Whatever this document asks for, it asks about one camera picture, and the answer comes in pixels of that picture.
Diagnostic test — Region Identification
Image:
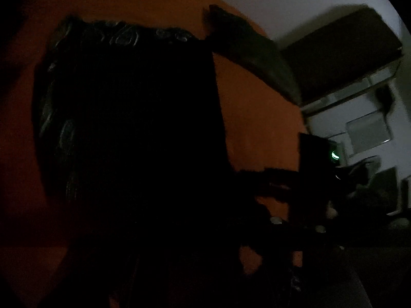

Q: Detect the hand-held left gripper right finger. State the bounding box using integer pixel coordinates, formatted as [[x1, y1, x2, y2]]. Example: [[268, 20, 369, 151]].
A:
[[261, 215, 368, 308]]

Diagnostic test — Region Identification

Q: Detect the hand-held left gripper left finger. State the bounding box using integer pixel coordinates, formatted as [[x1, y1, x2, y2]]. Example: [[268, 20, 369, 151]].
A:
[[39, 231, 151, 308]]

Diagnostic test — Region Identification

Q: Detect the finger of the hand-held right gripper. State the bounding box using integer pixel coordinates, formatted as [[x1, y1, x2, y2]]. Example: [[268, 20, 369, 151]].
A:
[[264, 166, 301, 186], [254, 184, 293, 204]]

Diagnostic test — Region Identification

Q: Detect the dark green sweater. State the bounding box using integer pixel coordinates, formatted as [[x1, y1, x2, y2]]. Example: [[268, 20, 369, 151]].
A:
[[205, 5, 302, 106]]

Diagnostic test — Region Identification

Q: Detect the black printed garment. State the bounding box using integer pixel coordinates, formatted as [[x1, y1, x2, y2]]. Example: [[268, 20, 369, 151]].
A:
[[32, 14, 267, 308]]

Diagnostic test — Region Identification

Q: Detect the orange blanket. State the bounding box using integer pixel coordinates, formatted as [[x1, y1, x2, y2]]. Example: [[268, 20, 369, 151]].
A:
[[0, 0, 310, 308]]

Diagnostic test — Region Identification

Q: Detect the dark cloth heap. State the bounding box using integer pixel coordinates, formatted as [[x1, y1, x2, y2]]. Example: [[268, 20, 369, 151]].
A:
[[340, 156, 411, 228]]

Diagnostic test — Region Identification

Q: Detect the brown wooden wardrobe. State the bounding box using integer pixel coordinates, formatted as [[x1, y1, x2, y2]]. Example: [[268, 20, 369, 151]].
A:
[[278, 4, 403, 106]]

